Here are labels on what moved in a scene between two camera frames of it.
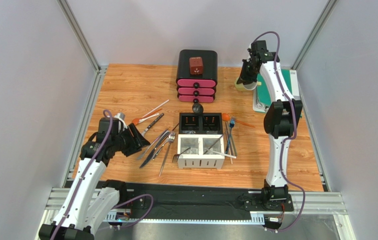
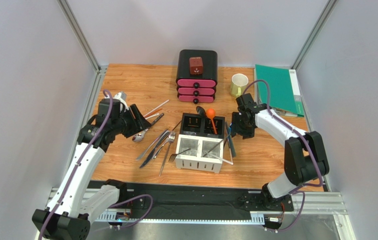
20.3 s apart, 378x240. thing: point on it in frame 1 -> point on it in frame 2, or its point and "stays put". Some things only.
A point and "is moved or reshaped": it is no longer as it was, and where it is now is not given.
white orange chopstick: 155,108 stays put
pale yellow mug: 248,87 is moved or reshaped
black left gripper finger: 139,138 -> 142,122
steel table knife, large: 151,154 stays put
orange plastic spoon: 226,117 -> 211,113
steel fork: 170,138 stays put
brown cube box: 196,65 stays put
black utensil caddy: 200,123 stays put
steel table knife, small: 143,153 stays put
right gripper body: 248,71 -> 240,124
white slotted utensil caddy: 201,151 stays put
